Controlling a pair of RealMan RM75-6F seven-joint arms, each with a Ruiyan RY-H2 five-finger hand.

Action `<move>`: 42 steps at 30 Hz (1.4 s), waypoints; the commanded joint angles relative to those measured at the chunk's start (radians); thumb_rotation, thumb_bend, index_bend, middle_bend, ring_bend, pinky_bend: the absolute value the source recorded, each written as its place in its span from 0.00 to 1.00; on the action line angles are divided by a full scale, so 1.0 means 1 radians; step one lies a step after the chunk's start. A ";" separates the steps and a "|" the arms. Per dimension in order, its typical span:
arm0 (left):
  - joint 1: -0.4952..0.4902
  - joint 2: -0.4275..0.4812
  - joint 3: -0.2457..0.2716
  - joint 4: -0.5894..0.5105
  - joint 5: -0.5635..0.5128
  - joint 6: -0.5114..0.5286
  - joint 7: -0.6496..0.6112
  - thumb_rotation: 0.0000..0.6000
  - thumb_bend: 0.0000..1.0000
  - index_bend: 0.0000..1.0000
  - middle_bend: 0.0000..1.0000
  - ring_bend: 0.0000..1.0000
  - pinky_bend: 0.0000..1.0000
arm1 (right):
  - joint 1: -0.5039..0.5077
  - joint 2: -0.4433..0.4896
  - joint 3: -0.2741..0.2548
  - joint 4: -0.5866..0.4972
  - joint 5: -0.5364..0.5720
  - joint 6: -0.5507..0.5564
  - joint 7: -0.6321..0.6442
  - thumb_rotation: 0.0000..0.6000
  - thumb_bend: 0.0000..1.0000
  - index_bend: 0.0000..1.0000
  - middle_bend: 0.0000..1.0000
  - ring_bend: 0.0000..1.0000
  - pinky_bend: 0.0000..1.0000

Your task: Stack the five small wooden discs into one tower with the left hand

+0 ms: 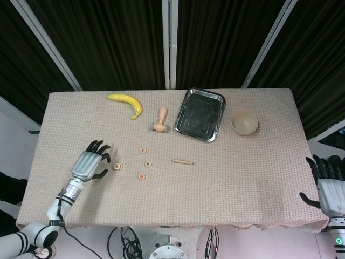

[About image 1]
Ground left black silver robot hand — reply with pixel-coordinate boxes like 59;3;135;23
70;139;112;182

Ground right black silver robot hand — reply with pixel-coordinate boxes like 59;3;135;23
299;154;345;218

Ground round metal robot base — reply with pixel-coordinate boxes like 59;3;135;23
148;234;189;259

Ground black clothed leg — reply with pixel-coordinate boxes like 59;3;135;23
0;172;29;206
0;210;20;236

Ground yellow banana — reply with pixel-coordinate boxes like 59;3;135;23
107;93;143;120

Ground peach toy hammer grey ends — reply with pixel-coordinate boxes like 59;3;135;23
150;107;171;133

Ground black and white shoe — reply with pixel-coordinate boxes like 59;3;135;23
26;241;56;259

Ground beige plastic bowl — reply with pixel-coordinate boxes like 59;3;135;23
230;109;259;136

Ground black pleated curtain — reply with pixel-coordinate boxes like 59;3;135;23
176;0;288;90
26;0;165;91
247;0;345;140
0;0;75;125

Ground pink woven tablecloth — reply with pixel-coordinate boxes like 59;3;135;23
16;88;328;234

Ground rectangular metal tray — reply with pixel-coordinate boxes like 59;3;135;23
174;87;226;143

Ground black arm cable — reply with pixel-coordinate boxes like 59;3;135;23
57;188;108;259

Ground white metal frame bar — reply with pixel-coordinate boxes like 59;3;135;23
307;120;345;144
0;94;42;133

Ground black cable bundle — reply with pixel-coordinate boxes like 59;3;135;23
107;226;148;259

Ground black and red cable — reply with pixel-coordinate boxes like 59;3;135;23
204;228;220;259

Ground white metal frame post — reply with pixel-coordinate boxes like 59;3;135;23
241;0;299;89
169;0;179;90
161;0;171;90
10;0;82;92

